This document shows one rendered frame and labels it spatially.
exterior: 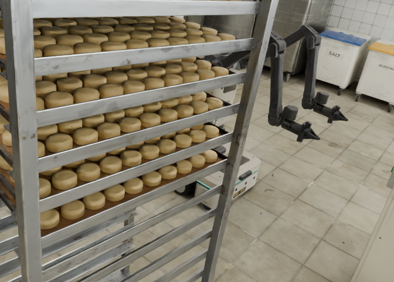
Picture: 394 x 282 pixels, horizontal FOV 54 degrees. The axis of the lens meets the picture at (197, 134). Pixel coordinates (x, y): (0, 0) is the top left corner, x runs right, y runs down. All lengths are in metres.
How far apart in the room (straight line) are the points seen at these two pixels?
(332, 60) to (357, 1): 0.98
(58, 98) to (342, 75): 4.91
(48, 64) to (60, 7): 0.09
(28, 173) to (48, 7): 0.27
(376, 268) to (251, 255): 0.67
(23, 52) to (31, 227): 0.32
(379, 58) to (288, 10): 1.27
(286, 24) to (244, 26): 0.63
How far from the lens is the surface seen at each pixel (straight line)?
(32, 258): 0.81
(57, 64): 0.67
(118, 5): 0.71
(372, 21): 5.96
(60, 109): 0.70
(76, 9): 0.66
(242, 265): 2.24
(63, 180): 0.83
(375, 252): 2.01
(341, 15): 6.06
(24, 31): 0.60
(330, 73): 5.49
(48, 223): 0.87
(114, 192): 0.95
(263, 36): 1.00
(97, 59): 0.71
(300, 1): 5.28
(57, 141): 0.79
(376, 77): 5.34
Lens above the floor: 1.53
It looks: 26 degrees down
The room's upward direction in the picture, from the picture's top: 10 degrees clockwise
